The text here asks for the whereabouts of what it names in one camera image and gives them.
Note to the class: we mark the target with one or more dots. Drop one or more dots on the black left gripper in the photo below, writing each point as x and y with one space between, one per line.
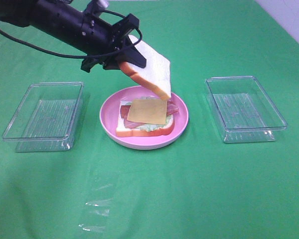
109 45

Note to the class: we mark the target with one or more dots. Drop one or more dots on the yellow cheese slice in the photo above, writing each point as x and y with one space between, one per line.
151 111

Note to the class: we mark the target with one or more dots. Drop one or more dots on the bacon strip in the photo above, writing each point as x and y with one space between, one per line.
125 107
131 124

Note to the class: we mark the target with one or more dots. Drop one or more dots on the white bread slice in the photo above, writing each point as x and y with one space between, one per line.
129 132

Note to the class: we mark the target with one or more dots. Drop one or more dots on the green lettuce leaf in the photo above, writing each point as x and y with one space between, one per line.
150 114

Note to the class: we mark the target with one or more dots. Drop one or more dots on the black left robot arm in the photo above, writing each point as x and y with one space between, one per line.
54 17

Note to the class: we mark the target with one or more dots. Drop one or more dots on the pink round plate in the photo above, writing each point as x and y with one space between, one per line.
110 111

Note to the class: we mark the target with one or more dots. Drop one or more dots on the clear plastic left tray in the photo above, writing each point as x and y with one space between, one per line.
46 118

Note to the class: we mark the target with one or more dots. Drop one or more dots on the clear plastic tray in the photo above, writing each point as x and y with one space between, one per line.
242 110
46 118

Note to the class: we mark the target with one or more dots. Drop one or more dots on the clear plastic wrap sheet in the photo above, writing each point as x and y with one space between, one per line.
97 205

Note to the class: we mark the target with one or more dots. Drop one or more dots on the clear plastic right tray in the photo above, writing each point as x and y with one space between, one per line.
242 110

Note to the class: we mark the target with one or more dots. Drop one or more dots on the green tablecloth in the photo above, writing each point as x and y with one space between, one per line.
196 188

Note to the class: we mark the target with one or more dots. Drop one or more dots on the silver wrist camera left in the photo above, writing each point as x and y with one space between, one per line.
95 6

